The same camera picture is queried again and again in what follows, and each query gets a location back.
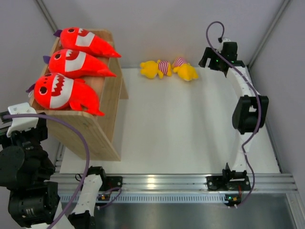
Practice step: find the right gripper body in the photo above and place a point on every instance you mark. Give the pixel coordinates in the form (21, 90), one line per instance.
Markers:
(218, 59)

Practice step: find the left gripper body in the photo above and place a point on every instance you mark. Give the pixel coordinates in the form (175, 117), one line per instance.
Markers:
(29, 140)

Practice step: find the yellow bear plush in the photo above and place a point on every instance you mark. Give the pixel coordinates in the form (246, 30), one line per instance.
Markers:
(184, 70)
(159, 68)

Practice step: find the red shark plush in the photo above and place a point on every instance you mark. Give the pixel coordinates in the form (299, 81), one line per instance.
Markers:
(76, 64)
(80, 39)
(55, 91)

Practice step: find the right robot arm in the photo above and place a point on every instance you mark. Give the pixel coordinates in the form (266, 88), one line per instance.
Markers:
(248, 116)

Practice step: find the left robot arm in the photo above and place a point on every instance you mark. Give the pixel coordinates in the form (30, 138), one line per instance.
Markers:
(25, 170)

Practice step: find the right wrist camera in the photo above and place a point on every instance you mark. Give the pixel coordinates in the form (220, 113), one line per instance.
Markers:
(222, 43)

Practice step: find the grey slotted cable duct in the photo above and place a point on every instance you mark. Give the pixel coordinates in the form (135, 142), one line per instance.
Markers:
(126, 197)

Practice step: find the right aluminium corner post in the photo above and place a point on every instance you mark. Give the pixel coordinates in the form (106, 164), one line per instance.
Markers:
(270, 29)

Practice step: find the aluminium corner post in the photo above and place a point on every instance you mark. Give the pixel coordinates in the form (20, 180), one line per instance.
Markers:
(270, 29)
(46, 15)

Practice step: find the left aluminium corner post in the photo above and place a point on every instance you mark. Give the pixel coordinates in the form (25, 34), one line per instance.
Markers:
(46, 15)

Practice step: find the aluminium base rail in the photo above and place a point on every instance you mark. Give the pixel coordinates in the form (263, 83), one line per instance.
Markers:
(264, 183)

